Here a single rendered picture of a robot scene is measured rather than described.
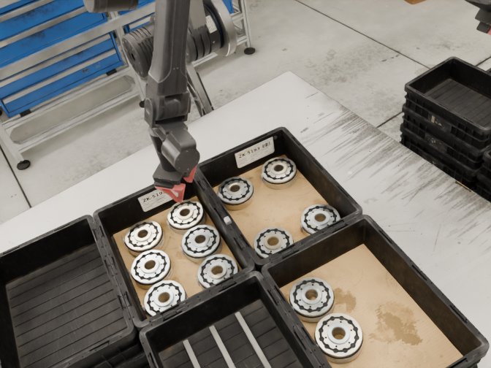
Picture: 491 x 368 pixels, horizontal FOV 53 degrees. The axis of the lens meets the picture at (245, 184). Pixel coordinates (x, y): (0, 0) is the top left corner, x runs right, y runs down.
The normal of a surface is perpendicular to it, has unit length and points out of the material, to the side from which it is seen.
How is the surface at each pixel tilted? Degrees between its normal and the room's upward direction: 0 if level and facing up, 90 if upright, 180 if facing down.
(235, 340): 0
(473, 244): 0
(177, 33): 92
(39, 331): 0
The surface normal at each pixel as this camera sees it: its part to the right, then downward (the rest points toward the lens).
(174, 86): 0.55, 0.58
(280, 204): -0.14, -0.68
